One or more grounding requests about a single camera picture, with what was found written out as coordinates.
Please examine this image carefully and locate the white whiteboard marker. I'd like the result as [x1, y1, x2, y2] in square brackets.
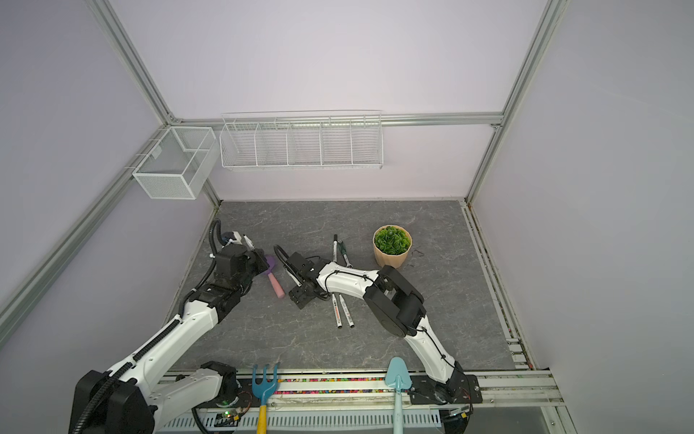
[286, 268, 303, 287]
[339, 295, 355, 328]

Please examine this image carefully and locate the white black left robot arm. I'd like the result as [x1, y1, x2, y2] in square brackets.
[68, 220, 269, 433]

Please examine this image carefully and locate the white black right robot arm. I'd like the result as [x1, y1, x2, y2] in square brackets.
[274, 245, 482, 405]

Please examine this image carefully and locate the potted green plant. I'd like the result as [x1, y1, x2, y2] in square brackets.
[372, 225, 412, 269]

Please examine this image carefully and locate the white mesh box basket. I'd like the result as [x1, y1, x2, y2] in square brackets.
[133, 127, 220, 200]

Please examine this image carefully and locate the light blue garden trowel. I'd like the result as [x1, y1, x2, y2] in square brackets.
[384, 357, 412, 434]

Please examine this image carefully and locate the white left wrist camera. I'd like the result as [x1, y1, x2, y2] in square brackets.
[222, 231, 255, 251]

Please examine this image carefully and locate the aluminium front rail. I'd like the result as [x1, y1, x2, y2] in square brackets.
[110, 370, 565, 410]

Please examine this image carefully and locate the blue garden fork yellow handle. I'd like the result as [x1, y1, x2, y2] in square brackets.
[251, 363, 279, 434]

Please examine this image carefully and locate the white wire shelf basket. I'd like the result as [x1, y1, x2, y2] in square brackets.
[220, 110, 384, 170]

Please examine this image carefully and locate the white perforated cable duct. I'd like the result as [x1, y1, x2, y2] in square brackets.
[121, 409, 443, 434]

